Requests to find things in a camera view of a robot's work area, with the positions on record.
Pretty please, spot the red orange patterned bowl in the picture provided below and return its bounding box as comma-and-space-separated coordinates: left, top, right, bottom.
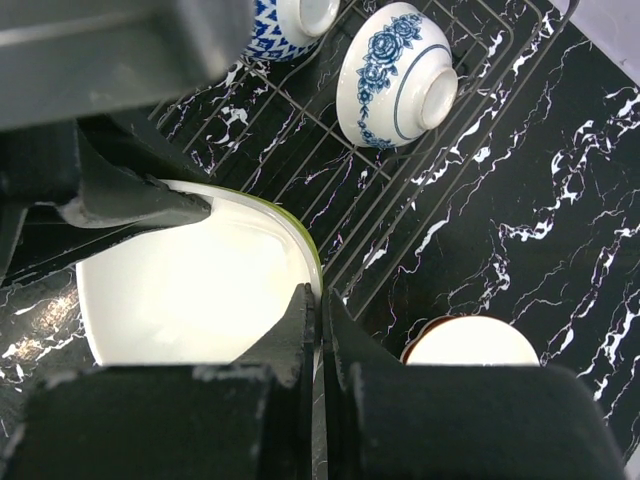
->
243, 0, 340, 62

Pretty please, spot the white top bowl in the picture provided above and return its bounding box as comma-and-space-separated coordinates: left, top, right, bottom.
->
76, 180, 323, 366

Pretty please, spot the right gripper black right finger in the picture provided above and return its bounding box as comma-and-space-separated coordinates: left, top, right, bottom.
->
322, 290, 626, 479

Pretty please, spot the dark wire dish rack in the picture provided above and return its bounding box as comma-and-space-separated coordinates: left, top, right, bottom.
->
149, 1, 576, 317

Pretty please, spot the blue white patterned bowl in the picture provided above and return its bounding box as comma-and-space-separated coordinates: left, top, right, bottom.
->
336, 2, 458, 149

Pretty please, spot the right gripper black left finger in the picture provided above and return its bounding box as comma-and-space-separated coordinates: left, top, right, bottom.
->
9, 284, 316, 479

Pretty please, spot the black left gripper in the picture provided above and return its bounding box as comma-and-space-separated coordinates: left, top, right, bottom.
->
0, 0, 256, 236

